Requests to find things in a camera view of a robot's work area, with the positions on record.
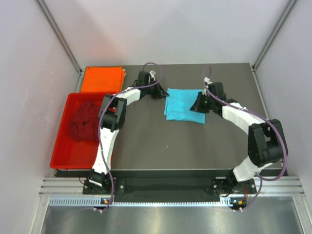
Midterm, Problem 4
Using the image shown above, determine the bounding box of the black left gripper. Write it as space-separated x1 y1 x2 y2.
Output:
144 78 168 99

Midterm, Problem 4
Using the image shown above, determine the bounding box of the light blue t shirt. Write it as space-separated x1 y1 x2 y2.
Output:
164 88 205 124

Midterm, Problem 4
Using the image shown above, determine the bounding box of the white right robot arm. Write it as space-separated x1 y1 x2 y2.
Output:
190 78 288 195

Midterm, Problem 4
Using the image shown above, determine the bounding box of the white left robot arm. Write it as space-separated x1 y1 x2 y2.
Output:
85 71 169 194

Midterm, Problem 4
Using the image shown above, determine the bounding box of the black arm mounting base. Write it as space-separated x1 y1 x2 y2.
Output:
82 169 256 203

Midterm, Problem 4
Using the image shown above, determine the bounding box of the folded orange t shirt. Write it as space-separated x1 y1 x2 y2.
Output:
80 66 126 94

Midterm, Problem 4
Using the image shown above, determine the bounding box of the dark red t shirt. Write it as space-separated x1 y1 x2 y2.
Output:
68 101 99 142

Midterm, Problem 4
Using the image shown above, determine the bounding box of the red plastic bin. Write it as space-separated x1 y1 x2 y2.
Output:
50 92 113 170

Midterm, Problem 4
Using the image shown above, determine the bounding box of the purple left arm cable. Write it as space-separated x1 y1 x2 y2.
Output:
94 62 163 215

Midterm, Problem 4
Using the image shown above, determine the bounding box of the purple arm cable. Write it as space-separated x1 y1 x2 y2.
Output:
202 66 290 213
94 62 163 215

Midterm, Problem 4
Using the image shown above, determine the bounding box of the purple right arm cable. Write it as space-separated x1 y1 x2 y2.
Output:
202 66 290 213

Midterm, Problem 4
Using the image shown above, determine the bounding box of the slotted grey cable duct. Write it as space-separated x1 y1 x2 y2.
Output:
49 196 243 208

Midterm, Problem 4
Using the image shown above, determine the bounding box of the aluminium front frame rail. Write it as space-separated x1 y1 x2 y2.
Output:
39 176 305 197

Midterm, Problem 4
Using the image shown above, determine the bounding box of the right aluminium frame post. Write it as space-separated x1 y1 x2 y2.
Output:
251 0 298 73

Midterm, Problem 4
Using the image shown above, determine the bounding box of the aluminium frame post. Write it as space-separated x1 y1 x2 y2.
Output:
251 0 298 73
34 0 82 74

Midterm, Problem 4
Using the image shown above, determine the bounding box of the left aluminium frame post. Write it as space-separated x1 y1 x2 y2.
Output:
34 0 82 74

